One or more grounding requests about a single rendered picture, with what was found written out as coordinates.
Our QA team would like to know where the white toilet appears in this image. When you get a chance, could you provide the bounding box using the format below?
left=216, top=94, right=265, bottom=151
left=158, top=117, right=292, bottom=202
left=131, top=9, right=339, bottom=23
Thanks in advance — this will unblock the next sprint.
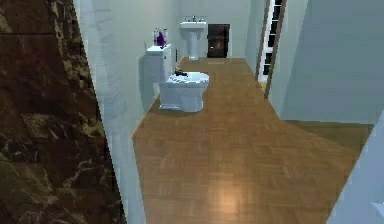
left=145, top=43, right=211, bottom=113

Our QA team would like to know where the purple bottle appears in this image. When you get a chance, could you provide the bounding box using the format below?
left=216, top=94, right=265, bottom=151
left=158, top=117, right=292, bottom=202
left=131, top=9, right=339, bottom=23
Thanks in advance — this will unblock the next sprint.
left=156, top=30, right=166, bottom=48

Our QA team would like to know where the wooden framed glass door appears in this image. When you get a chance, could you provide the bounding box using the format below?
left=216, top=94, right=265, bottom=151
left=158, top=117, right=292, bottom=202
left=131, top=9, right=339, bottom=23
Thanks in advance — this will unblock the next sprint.
left=255, top=0, right=288, bottom=100

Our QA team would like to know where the white pedestal sink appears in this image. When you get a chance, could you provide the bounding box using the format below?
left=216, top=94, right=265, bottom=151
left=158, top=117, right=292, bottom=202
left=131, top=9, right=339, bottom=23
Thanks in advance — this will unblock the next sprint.
left=180, top=15, right=208, bottom=61

